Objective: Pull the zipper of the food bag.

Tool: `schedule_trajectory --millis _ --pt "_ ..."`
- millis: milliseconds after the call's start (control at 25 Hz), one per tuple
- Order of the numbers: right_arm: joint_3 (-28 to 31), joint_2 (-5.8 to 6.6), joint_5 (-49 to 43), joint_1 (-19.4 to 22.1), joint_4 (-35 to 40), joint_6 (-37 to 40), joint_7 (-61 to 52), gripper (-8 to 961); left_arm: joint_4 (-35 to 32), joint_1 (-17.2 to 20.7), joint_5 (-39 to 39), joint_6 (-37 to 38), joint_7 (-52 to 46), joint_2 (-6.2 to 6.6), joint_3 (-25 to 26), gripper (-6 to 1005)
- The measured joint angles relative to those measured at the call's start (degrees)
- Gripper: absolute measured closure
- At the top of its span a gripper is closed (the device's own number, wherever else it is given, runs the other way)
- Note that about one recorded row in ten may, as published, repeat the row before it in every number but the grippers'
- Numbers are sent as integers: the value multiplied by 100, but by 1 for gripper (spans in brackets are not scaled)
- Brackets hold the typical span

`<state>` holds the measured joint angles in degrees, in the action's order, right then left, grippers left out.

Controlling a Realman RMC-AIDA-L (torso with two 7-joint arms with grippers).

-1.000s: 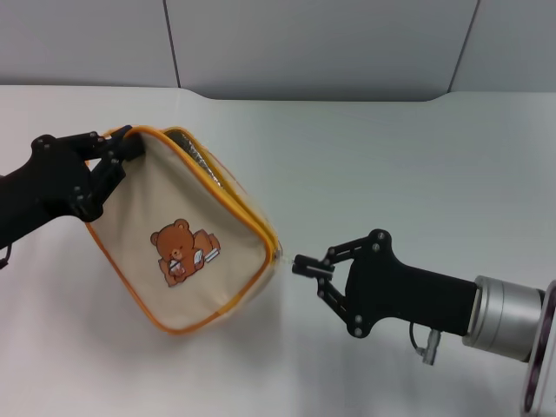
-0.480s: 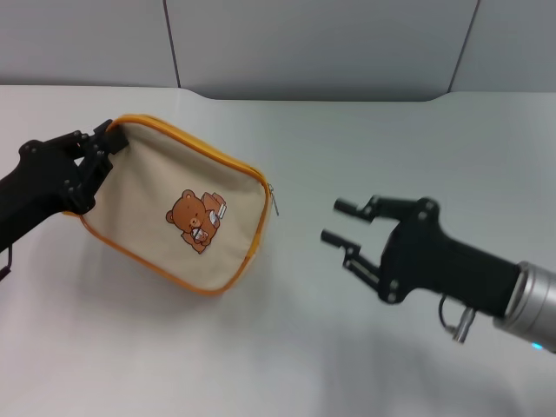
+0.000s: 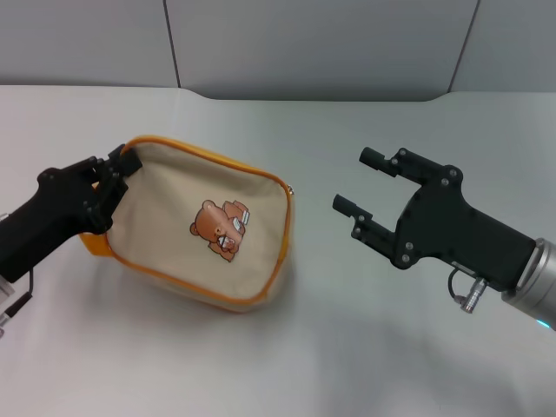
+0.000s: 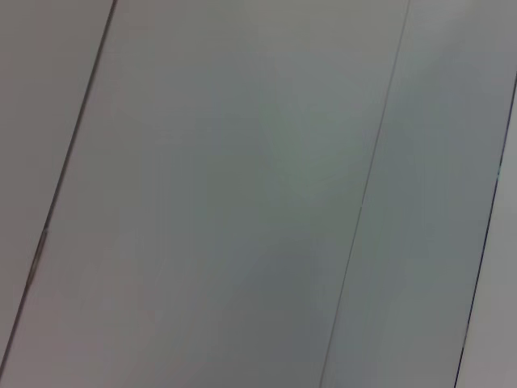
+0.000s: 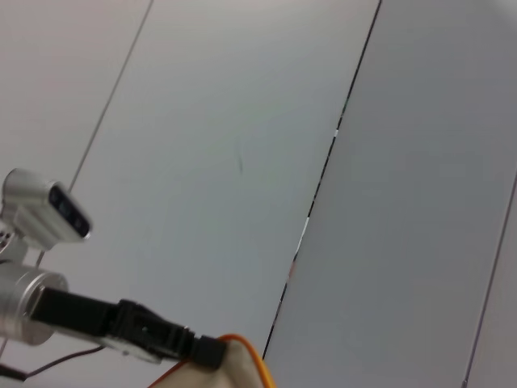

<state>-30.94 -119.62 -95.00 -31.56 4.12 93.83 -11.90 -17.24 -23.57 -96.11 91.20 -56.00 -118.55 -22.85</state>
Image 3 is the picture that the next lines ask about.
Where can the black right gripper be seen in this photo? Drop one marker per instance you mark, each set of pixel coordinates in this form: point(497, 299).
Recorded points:
point(452, 230)

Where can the beige bear food bag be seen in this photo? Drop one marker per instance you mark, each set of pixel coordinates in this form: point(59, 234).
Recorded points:
point(182, 252)

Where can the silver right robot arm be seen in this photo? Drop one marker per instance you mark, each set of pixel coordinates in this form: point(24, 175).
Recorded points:
point(536, 286)

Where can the silver zipper pull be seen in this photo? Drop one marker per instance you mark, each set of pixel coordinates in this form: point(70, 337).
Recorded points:
point(290, 189)

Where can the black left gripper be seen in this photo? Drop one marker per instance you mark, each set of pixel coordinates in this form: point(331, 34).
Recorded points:
point(48, 217)

